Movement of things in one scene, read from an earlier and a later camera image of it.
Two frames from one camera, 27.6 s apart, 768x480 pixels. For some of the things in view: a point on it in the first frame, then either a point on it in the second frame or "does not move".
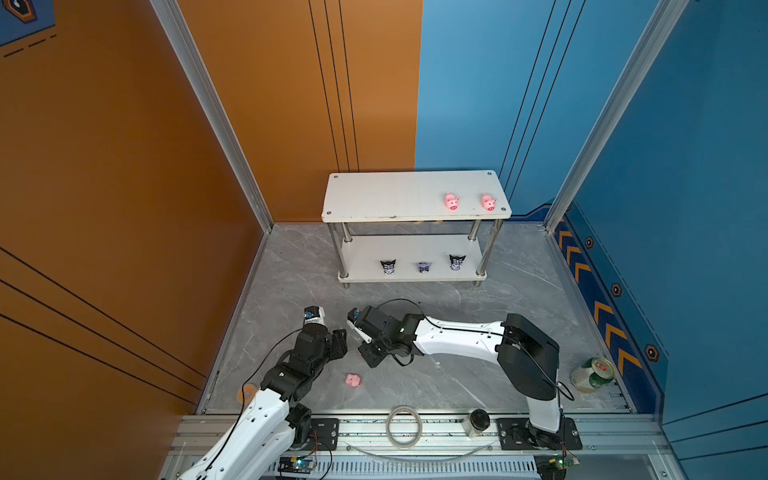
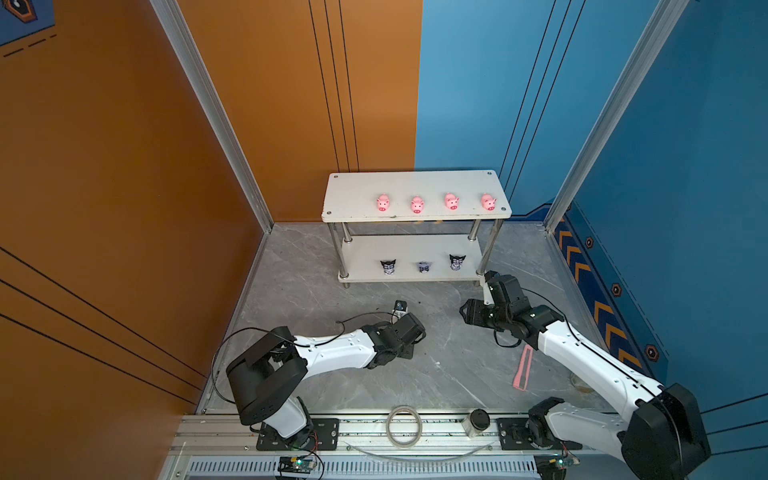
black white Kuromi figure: (456, 262) does not move
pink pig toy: (451, 201) does not move
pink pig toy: (488, 202) does not move
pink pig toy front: (353, 379) -> (417, 204)
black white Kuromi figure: (388, 266) does not move
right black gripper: (371, 361) -> (472, 312)
